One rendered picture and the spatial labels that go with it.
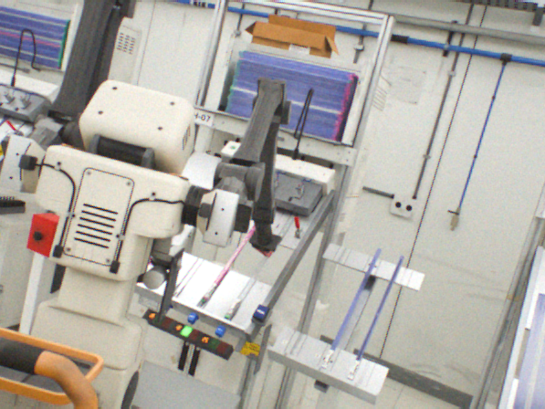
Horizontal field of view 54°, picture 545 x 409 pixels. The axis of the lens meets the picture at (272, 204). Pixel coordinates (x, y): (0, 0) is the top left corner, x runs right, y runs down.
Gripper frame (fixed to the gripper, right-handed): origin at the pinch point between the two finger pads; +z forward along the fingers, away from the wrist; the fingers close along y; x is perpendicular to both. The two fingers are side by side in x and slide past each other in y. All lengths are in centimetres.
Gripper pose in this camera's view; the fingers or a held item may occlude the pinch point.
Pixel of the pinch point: (267, 254)
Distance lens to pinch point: 195.8
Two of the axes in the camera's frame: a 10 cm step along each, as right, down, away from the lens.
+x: -4.5, 7.0, -5.5
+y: -8.9, -2.9, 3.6
